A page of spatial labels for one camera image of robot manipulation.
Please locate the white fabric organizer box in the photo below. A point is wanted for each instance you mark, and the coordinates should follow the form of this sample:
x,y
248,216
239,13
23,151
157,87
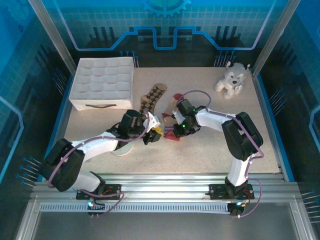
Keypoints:
x,y
100,80

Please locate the tan red purple striped sock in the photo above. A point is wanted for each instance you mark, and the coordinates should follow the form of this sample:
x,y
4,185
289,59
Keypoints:
x,y
172,103

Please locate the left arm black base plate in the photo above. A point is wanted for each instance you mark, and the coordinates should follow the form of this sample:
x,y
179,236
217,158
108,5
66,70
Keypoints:
x,y
112,188

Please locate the round white disc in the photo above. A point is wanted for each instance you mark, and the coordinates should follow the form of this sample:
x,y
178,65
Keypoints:
x,y
123,152

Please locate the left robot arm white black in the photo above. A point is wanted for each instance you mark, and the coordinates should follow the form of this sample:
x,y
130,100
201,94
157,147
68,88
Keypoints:
x,y
97,147

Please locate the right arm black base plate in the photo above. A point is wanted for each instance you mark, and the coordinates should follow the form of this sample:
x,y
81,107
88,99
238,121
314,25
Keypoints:
x,y
217,191

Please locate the aluminium frame rail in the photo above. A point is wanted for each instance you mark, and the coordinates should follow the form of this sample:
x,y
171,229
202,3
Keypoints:
x,y
162,182

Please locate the grey white plush husky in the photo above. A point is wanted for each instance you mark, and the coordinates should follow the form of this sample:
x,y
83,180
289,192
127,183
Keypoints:
x,y
231,80

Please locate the aluminium frame post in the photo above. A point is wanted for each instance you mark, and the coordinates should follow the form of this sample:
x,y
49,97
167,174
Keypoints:
x,y
53,37
275,37

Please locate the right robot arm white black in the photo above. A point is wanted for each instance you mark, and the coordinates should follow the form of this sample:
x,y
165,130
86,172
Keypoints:
x,y
212,121

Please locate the brown argyle sock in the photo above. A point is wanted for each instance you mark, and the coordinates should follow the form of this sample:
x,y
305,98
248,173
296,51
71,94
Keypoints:
x,y
155,95

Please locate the small black controller board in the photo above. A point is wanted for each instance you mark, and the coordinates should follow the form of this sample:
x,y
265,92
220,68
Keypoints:
x,y
95,207
236,210

